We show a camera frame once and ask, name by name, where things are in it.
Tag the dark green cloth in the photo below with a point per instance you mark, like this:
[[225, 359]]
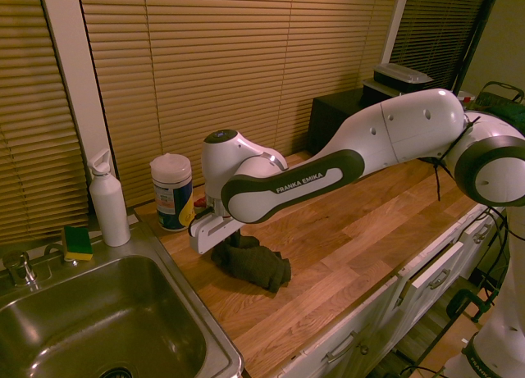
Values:
[[254, 265]]

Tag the wide beige window blind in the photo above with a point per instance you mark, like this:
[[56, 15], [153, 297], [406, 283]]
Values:
[[229, 78]]

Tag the black microwave oven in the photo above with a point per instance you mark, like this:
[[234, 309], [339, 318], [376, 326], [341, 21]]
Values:
[[328, 119]]

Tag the black camera stand pole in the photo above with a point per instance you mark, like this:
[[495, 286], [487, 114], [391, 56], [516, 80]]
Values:
[[476, 33]]

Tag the Lysol wipes canister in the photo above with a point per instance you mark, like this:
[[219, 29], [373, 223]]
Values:
[[172, 189]]

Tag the white bowl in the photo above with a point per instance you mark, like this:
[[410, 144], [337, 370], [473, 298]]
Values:
[[467, 96]]

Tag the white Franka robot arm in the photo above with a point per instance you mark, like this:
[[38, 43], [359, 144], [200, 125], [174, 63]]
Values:
[[369, 136]]

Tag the pink wrist clip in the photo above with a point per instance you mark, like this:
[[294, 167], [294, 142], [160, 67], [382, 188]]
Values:
[[201, 202]]

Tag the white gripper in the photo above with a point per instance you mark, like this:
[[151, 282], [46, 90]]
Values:
[[211, 234]]

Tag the white water bottle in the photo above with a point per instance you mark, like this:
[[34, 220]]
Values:
[[108, 206]]

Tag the round metal cabinet knob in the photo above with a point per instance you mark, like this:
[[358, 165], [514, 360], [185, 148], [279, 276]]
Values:
[[363, 348]]

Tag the narrow beige window blind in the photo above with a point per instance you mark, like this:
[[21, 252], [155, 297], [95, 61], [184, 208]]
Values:
[[33, 128]]

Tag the open white drawer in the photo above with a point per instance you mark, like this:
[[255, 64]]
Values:
[[435, 267]]

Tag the dark window blind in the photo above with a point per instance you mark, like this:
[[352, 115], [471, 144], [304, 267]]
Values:
[[435, 29]]

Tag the black clamp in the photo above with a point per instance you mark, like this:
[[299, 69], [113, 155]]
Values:
[[463, 300]]

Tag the green and yellow sponge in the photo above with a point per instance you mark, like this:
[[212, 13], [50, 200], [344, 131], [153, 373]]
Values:
[[77, 244]]

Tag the black food container with lid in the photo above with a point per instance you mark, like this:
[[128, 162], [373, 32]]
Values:
[[400, 74], [381, 89]]

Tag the stainless steel sink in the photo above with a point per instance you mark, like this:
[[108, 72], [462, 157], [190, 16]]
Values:
[[102, 312]]

